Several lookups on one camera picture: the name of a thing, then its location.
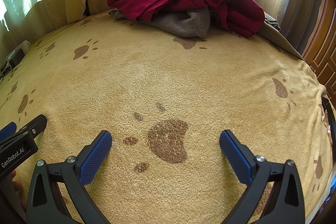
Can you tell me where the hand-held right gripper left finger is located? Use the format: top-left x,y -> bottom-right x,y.
26,130 -> 113,224

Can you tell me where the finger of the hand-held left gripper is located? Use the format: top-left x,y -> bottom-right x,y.
16,114 -> 48,139
0,122 -> 17,139

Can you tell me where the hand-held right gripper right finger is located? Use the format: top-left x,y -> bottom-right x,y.
219,130 -> 306,224

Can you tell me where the person's left hand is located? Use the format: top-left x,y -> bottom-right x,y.
11,169 -> 27,202

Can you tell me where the black power adapter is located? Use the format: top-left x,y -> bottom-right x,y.
10,54 -> 26,67

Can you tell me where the white power strip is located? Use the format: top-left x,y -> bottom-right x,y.
0,40 -> 30,77

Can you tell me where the beige satin ribbon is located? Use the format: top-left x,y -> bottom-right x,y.
318,103 -> 332,139

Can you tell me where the yellow paw-print blanket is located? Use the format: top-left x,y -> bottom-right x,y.
0,7 -> 336,224

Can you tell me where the wooden door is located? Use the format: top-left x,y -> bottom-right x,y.
302,0 -> 336,88

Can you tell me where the grey knitted sweater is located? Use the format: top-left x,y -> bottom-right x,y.
109,0 -> 305,60

